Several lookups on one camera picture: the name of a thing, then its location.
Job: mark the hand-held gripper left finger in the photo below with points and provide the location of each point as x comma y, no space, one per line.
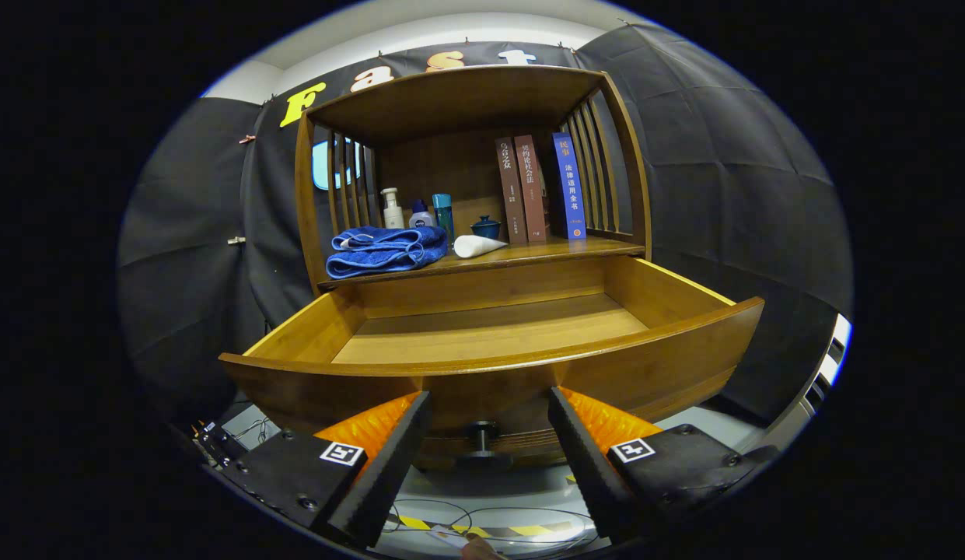
389,474

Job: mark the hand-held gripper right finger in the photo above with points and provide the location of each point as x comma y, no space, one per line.
591,474

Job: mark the wooden drawer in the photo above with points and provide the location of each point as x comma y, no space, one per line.
490,389

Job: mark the white and green tube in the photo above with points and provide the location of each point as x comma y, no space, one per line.
476,246

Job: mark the wooden cabinet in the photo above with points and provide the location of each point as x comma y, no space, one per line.
451,101

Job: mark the yellow black floor tape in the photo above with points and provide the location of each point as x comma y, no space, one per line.
529,530

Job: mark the blue folded towel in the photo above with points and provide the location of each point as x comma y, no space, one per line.
385,250

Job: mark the white bottle with blue cap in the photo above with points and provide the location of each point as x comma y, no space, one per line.
421,218

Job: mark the white pump bottle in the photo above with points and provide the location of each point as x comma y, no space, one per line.
392,214

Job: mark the white slotted panel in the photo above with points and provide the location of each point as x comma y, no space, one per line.
828,365

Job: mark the blue lidded teacup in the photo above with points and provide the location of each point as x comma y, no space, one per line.
486,228

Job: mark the clear blue bottle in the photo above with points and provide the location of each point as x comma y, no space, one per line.
443,214

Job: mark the blue book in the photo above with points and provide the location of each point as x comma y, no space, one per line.
569,187

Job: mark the reddish brown book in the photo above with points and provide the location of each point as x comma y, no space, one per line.
531,190

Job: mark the dark brown book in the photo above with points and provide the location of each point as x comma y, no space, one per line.
512,194

